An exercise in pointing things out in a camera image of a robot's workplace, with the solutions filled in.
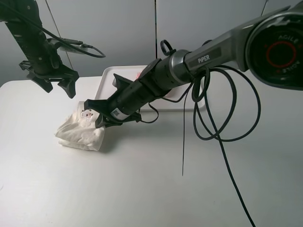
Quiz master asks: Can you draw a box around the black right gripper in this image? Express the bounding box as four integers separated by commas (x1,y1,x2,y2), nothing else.
84,74,155,128

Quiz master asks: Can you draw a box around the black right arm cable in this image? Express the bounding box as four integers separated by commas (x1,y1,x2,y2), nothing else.
137,39,261,227

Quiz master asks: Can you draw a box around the white rectangular plastic tray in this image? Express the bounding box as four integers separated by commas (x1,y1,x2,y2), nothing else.
95,66,205,114

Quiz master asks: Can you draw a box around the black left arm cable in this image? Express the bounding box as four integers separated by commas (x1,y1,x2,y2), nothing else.
0,0,106,59

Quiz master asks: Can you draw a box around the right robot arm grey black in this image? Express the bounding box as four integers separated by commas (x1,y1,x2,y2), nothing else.
84,3,303,128

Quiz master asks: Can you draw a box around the cream white towel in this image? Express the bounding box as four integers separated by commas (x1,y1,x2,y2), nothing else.
55,101,105,151

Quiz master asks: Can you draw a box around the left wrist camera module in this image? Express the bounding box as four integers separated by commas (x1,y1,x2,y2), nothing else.
47,37,89,54

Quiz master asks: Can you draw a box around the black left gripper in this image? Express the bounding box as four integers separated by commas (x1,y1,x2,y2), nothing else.
19,47,79,99

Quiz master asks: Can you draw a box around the thin black zip tie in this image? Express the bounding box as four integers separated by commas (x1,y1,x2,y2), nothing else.
182,83,193,176

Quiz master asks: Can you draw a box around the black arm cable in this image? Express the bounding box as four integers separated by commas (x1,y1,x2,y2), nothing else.
0,0,106,59
137,39,261,227

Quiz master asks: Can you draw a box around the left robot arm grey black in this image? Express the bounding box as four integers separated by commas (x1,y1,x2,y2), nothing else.
0,0,79,98

